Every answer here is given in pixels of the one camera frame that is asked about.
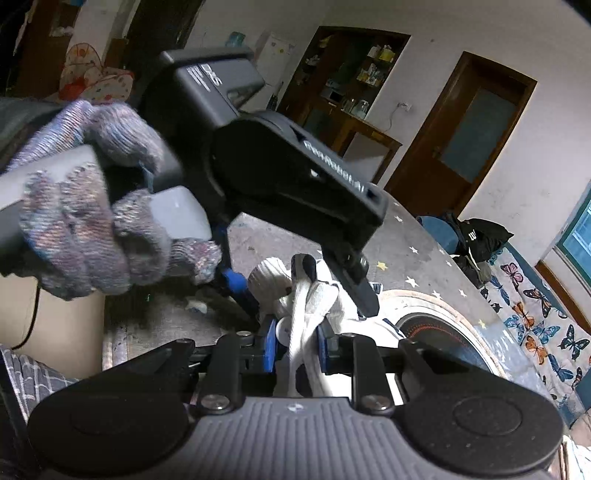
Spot olive green garment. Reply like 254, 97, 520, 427
462, 258, 495, 287

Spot black cable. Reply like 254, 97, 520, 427
9, 281, 41, 352

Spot person's left hand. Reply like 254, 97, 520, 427
9, 99, 223, 302

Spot dark display cabinet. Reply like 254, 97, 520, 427
277, 25, 411, 153

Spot round white mat beige edge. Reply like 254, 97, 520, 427
376, 288, 506, 377

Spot brown wooden door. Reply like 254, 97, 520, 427
385, 51, 539, 215

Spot black jacket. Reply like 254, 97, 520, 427
445, 217, 514, 268

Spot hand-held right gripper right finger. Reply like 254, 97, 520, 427
318, 323, 481, 415

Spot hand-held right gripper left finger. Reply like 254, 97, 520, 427
115, 320, 277, 414

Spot window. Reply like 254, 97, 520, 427
556, 182, 591, 278

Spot white refrigerator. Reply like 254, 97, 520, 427
253, 30, 296, 109

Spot white polka dot pants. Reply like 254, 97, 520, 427
248, 253, 404, 398

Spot grey star tablecloth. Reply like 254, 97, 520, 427
102, 185, 573, 416

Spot wooden side table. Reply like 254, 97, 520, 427
302, 108, 403, 185

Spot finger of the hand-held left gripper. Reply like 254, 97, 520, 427
203, 222, 260, 328
323, 247, 380, 320

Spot patterned play tent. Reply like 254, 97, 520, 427
58, 42, 134, 104

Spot black round induction cooktop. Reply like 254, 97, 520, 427
398, 314, 491, 372

